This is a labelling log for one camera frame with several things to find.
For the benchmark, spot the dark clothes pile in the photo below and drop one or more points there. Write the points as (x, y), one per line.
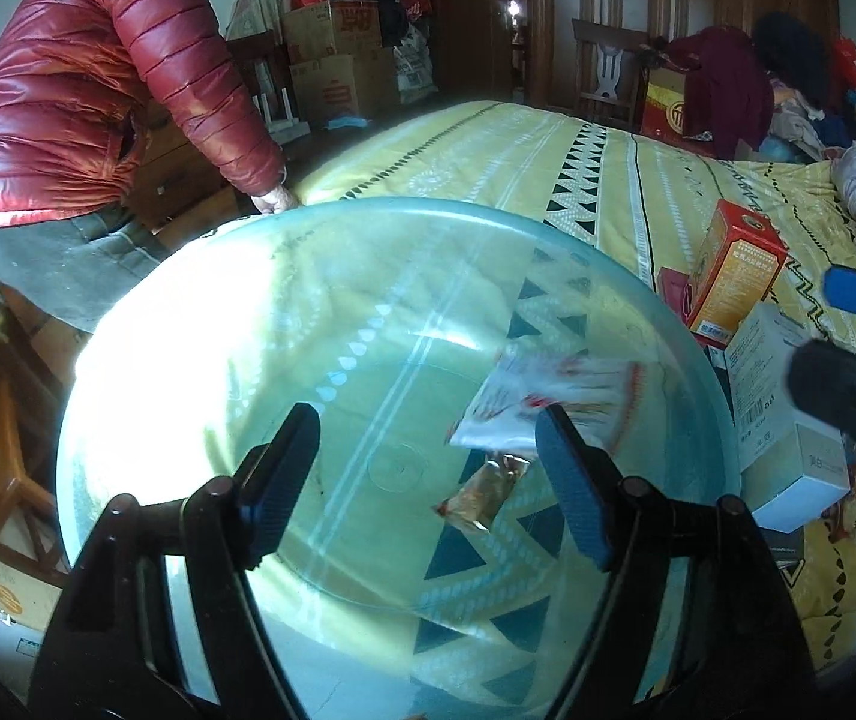
(814, 86)

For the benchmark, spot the orange red carton box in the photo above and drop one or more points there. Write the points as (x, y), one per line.
(736, 267)

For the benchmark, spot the red white rice cracker bag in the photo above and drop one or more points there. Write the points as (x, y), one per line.
(599, 395)

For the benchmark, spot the person in red jacket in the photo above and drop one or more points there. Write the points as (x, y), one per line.
(76, 80)

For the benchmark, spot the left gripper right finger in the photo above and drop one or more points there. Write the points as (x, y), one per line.
(739, 651)

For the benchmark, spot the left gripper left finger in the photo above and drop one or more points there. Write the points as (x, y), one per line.
(110, 650)

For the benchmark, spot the red yellow gift box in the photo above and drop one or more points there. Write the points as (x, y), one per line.
(663, 111)

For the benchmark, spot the clear blue plastic basin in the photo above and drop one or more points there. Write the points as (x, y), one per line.
(386, 316)

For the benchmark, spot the flat red box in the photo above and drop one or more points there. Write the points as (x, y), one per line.
(674, 289)

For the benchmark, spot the yellow patterned bedspread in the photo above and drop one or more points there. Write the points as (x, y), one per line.
(643, 204)

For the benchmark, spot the wooden chair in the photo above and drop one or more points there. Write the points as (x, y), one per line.
(610, 74)

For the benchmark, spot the white barcode box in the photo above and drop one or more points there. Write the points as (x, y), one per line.
(792, 466)

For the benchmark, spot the cardboard boxes stack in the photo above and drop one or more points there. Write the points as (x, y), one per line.
(338, 64)

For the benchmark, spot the maroon jacket pile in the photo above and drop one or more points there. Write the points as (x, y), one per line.
(727, 92)

